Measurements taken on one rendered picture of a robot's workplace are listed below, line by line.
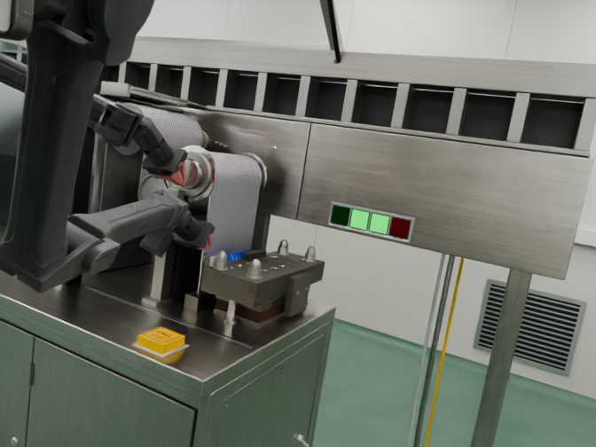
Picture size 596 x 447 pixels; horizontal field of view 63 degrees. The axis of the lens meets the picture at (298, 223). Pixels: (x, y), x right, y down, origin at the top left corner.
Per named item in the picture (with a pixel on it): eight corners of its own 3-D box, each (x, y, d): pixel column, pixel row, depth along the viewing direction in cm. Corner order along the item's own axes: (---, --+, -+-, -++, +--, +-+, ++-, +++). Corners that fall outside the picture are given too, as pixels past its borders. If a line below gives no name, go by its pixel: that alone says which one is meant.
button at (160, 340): (136, 345, 101) (137, 334, 101) (160, 336, 108) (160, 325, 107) (161, 356, 98) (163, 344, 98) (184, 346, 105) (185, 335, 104)
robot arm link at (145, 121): (133, 136, 104) (153, 119, 106) (119, 124, 108) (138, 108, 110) (150, 157, 110) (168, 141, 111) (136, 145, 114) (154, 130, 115)
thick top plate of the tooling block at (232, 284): (199, 290, 122) (203, 267, 121) (278, 268, 158) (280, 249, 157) (254, 307, 115) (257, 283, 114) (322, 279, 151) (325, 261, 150)
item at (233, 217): (199, 266, 127) (208, 197, 124) (248, 255, 148) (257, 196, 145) (201, 267, 127) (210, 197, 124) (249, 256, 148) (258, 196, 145)
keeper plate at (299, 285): (283, 316, 131) (289, 276, 129) (299, 308, 140) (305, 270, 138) (291, 318, 130) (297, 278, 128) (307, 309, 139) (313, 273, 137)
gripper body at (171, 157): (176, 175, 113) (161, 153, 108) (144, 170, 118) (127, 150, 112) (190, 154, 116) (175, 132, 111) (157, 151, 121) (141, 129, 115)
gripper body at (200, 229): (205, 249, 118) (190, 237, 112) (173, 240, 123) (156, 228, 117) (215, 226, 121) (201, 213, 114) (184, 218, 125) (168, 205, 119)
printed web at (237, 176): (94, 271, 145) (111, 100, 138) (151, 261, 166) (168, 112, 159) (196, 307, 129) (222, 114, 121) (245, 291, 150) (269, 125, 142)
